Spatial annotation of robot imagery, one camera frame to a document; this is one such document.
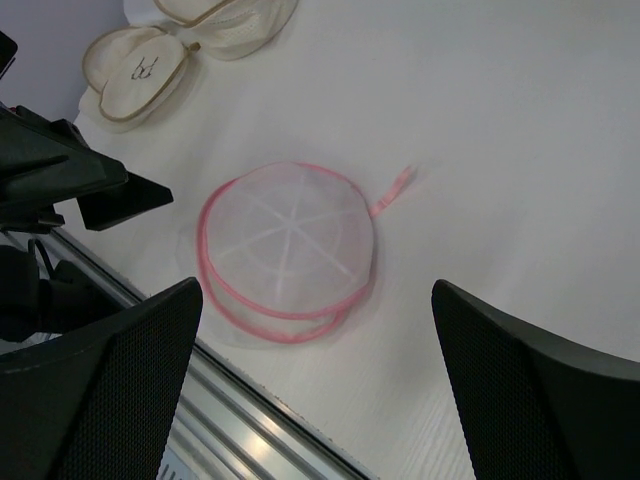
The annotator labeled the beige laundry bag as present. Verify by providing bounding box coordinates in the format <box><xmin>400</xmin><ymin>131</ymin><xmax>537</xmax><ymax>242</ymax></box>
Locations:
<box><xmin>122</xmin><ymin>0</ymin><xmax>298</xmax><ymax>61</ymax></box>
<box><xmin>79</xmin><ymin>26</ymin><xmax>200</xmax><ymax>133</ymax></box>

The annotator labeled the pink-trimmed mesh laundry bag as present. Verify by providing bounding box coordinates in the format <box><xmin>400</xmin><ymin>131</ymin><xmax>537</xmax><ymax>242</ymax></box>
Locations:
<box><xmin>176</xmin><ymin>162</ymin><xmax>414</xmax><ymax>348</ymax></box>

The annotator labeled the aluminium front rail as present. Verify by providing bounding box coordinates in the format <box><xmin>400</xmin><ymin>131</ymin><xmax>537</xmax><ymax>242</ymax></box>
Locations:
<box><xmin>0</xmin><ymin>224</ymin><xmax>376</xmax><ymax>480</ymax></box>

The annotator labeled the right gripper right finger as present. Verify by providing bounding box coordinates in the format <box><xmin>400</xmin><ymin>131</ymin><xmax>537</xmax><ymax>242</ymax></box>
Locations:
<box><xmin>431</xmin><ymin>280</ymin><xmax>639</xmax><ymax>479</ymax></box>

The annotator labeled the beige laundry bag lower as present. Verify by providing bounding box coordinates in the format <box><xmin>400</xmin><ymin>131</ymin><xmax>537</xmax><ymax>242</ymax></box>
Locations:
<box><xmin>79</xmin><ymin>26</ymin><xmax>200</xmax><ymax>133</ymax></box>

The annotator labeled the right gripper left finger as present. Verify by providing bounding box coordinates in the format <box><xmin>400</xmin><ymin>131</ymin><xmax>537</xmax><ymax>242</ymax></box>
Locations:
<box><xmin>1</xmin><ymin>278</ymin><xmax>203</xmax><ymax>479</ymax></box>

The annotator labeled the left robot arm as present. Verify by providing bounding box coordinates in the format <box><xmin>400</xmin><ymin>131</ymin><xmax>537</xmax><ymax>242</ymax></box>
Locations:
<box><xmin>1</xmin><ymin>105</ymin><xmax>173</xmax><ymax>343</ymax></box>

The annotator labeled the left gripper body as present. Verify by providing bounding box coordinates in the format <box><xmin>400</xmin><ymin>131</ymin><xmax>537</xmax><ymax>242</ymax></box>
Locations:
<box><xmin>0</xmin><ymin>29</ymin><xmax>91</xmax><ymax>236</ymax></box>

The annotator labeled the beige laundry bag upper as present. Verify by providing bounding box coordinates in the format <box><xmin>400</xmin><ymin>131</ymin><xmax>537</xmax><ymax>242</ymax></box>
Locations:
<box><xmin>122</xmin><ymin>0</ymin><xmax>298</xmax><ymax>61</ymax></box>

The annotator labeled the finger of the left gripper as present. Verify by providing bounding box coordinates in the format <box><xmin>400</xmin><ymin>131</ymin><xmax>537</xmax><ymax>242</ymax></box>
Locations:
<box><xmin>77</xmin><ymin>173</ymin><xmax>173</xmax><ymax>230</ymax></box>
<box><xmin>1</xmin><ymin>117</ymin><xmax>125</xmax><ymax>219</ymax></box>

